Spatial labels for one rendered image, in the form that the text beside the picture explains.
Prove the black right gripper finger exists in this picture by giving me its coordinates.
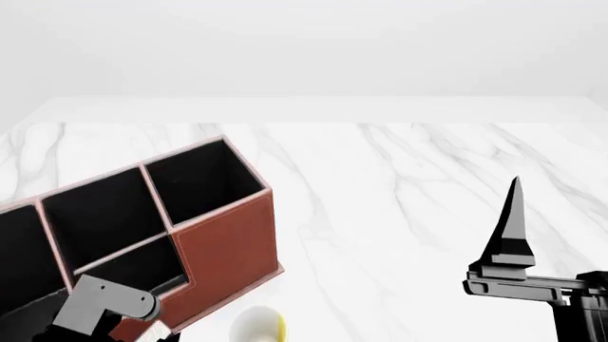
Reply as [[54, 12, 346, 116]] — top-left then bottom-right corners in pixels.
[[478, 175, 538, 279]]

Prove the brown leather desk caddy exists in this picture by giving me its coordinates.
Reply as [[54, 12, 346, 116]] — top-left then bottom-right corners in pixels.
[[0, 134, 287, 342]]

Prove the white speckled book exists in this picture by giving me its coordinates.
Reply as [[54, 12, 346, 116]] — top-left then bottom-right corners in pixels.
[[136, 318, 173, 342]]

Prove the white and yellow cup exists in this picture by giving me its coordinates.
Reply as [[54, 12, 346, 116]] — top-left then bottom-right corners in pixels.
[[229, 305, 288, 342]]

